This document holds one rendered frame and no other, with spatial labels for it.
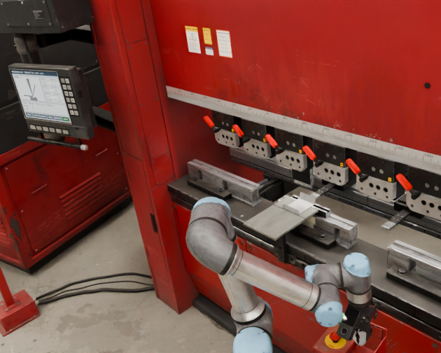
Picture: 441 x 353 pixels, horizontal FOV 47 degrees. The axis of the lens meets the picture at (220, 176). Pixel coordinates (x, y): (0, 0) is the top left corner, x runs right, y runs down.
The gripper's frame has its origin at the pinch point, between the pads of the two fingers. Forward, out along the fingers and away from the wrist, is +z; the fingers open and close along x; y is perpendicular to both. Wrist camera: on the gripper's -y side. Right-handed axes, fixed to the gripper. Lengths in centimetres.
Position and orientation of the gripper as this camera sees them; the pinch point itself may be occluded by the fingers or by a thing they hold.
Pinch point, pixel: (358, 344)
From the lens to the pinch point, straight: 183.5
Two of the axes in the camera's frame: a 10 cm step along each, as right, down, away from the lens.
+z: 1.9, 8.4, 5.2
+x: -7.6, -2.1, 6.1
